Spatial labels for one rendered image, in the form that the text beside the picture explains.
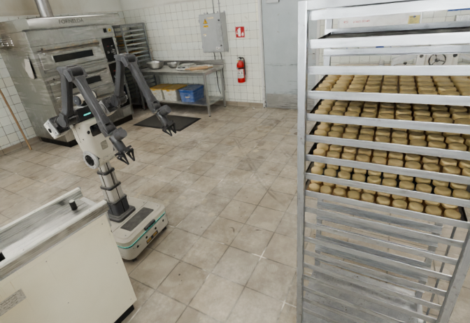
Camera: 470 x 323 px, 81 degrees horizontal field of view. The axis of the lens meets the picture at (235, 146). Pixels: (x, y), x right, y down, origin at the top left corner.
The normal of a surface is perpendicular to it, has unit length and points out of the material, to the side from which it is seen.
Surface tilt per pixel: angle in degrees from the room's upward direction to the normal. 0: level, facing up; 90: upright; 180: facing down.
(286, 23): 90
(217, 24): 90
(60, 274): 90
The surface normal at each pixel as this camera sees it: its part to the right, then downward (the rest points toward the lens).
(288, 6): -0.47, 0.42
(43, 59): 0.88, 0.14
